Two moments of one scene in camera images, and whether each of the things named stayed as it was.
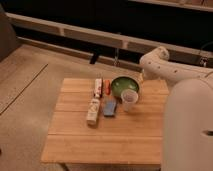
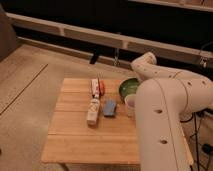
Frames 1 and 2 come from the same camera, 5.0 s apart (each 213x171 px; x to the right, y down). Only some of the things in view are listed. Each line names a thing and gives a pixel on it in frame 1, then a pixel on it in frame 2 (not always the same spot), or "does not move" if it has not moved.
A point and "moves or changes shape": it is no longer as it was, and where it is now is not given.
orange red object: x=107 y=87 → x=102 y=87
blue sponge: x=109 y=106 does not move
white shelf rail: x=138 y=45 does not move
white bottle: x=93 y=110 does not move
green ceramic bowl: x=123 y=82 moves or changes shape
